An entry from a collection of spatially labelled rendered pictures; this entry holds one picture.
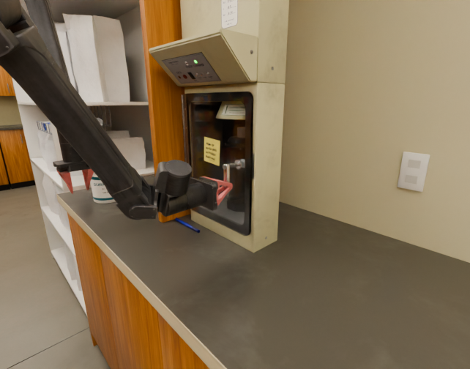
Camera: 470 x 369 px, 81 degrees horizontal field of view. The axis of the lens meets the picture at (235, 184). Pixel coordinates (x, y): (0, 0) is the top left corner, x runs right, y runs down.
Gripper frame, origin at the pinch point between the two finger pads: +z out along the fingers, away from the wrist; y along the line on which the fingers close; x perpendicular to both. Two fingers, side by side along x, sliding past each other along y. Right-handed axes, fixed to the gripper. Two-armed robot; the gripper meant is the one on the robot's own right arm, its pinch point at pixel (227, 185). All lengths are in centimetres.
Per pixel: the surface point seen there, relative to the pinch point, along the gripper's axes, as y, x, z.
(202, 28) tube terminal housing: 16.1, -41.3, 5.8
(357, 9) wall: -8, -49, 49
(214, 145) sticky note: 10.1, -9.4, 4.2
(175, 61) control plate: 17.5, -32.3, -2.8
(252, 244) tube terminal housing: -4.7, 18.0, 5.1
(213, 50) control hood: 0.2, -33.0, -3.3
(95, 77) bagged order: 122, -34, 9
